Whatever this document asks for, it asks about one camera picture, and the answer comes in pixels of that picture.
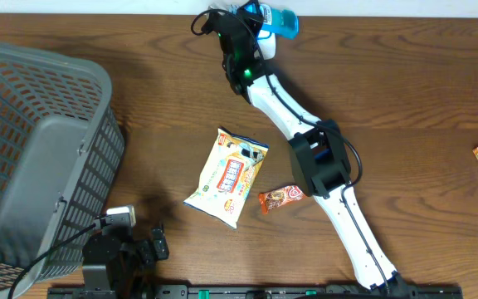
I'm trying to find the blue Listerine mouthwash bottle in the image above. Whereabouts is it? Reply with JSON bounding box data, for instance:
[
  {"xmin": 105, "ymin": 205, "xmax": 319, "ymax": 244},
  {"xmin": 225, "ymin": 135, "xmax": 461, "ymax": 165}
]
[{"xmin": 260, "ymin": 3, "xmax": 299, "ymax": 39}]

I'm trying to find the yellow white snack bag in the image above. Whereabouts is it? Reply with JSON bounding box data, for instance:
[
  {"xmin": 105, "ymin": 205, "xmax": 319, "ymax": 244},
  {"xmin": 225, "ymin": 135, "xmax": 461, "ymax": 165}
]
[{"xmin": 183, "ymin": 128, "xmax": 269, "ymax": 229}]

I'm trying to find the orange red candy bar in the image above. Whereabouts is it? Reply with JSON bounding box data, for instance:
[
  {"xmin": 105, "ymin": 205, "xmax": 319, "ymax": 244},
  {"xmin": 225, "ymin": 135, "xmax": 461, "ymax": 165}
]
[{"xmin": 258, "ymin": 185, "xmax": 305, "ymax": 214}]

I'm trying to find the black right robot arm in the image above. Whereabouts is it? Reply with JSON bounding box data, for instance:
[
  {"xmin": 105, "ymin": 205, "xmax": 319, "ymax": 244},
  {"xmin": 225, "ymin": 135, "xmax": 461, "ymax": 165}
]
[{"xmin": 201, "ymin": 1, "xmax": 412, "ymax": 298}]

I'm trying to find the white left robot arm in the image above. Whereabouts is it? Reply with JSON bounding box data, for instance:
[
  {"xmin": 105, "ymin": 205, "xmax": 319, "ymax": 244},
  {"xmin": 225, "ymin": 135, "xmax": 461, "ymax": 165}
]
[{"xmin": 76, "ymin": 225, "xmax": 169, "ymax": 299}]

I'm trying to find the white barcode scanner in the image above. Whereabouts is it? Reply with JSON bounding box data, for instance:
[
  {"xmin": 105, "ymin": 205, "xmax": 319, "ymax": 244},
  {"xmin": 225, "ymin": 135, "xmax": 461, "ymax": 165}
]
[{"xmin": 257, "ymin": 30, "xmax": 276, "ymax": 60}]

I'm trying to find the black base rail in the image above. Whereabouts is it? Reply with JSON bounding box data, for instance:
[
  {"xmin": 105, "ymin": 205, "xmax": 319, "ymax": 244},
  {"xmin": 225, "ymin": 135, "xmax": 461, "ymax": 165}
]
[{"xmin": 47, "ymin": 283, "xmax": 464, "ymax": 299}]

